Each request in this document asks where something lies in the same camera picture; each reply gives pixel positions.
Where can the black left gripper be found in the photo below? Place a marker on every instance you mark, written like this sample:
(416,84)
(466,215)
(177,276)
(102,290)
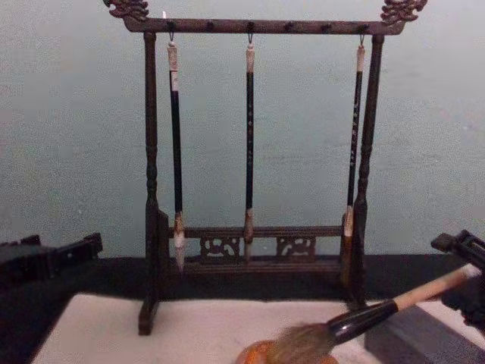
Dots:
(22,265)

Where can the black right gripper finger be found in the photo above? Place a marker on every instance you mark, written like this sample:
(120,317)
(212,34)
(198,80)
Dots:
(460,244)
(468,301)

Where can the black table cloth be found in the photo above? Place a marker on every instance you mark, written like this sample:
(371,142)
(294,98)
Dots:
(57,299)

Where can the grey rectangular block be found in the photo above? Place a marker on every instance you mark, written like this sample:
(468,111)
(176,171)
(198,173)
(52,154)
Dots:
(417,337)

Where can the white felt mat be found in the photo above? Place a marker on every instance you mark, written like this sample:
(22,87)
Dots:
(151,341)

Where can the dark carved wooden brush rack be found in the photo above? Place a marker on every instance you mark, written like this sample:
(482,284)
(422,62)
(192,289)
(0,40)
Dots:
(151,151)

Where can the hanging brush with amber tip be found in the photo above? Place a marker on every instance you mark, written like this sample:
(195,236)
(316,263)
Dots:
(354,144)

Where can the hanging brush with white tip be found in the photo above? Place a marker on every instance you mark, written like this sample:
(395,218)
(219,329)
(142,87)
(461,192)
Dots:
(176,151)

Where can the hanging brush with brown tip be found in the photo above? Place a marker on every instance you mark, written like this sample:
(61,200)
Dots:
(249,151)

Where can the orange-brown round dish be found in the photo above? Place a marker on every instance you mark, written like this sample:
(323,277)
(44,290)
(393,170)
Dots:
(252,354)

